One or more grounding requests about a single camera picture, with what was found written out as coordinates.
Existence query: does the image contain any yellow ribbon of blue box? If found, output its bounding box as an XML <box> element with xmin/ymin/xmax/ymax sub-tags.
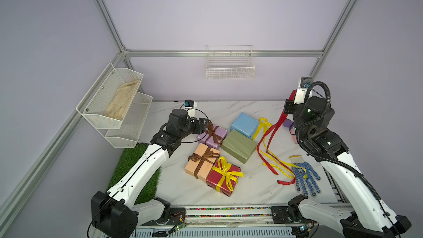
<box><xmin>252</xmin><ymin>117</ymin><xmax>308</xmax><ymax>180</ymax></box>

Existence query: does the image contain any light blue gift box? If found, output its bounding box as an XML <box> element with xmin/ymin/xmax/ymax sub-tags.
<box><xmin>230</xmin><ymin>112</ymin><xmax>260</xmax><ymax>139</ymax></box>

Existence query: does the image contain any green gift box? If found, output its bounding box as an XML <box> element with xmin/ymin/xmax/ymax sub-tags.
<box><xmin>220</xmin><ymin>130</ymin><xmax>257</xmax><ymax>164</ymax></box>

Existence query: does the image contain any red gift box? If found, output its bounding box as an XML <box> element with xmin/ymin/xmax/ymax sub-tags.
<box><xmin>206</xmin><ymin>157</ymin><xmax>243</xmax><ymax>197</ymax></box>

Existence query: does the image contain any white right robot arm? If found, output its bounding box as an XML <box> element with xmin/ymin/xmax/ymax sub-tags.
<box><xmin>281</xmin><ymin>89</ymin><xmax>412</xmax><ymax>238</ymax></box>

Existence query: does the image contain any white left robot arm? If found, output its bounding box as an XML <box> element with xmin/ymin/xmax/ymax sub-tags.
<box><xmin>88</xmin><ymin>107</ymin><xmax>210</xmax><ymax>238</ymax></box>

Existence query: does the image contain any purple gift box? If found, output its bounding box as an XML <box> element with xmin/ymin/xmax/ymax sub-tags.
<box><xmin>197</xmin><ymin>122</ymin><xmax>228</xmax><ymax>150</ymax></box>

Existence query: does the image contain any brown ribbon on orange box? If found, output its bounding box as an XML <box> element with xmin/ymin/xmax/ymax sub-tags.
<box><xmin>188</xmin><ymin>147</ymin><xmax>220</xmax><ymax>181</ymax></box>

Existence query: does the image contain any orange gift box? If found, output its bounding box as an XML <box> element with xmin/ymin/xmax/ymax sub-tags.
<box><xmin>185</xmin><ymin>143</ymin><xmax>220</xmax><ymax>181</ymax></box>

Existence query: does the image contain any blue dotted work glove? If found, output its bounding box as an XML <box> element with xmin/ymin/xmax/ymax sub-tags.
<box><xmin>290</xmin><ymin>155</ymin><xmax>321</xmax><ymax>197</ymax></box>

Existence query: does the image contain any white two-tier mesh shelf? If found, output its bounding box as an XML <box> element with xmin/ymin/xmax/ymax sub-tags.
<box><xmin>76</xmin><ymin>64</ymin><xmax>153</xmax><ymax>148</ymax></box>

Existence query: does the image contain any green artificial grass mat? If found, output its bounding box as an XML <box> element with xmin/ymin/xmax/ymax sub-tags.
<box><xmin>107</xmin><ymin>143</ymin><xmax>164</xmax><ymax>206</ymax></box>

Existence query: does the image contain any purple trowel pink handle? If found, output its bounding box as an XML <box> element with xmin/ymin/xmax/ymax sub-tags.
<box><xmin>283</xmin><ymin>119</ymin><xmax>298</xmax><ymax>144</ymax></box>

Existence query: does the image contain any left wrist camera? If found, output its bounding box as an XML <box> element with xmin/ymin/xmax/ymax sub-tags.
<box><xmin>182</xmin><ymin>100</ymin><xmax>197</xmax><ymax>117</ymax></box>

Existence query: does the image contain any white wire wall basket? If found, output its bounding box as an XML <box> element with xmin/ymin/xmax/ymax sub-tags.
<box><xmin>206</xmin><ymin>45</ymin><xmax>255</xmax><ymax>80</ymax></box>

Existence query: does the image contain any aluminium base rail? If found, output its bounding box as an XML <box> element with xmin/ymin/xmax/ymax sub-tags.
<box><xmin>85</xmin><ymin>203</ymin><xmax>372</xmax><ymax>238</ymax></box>

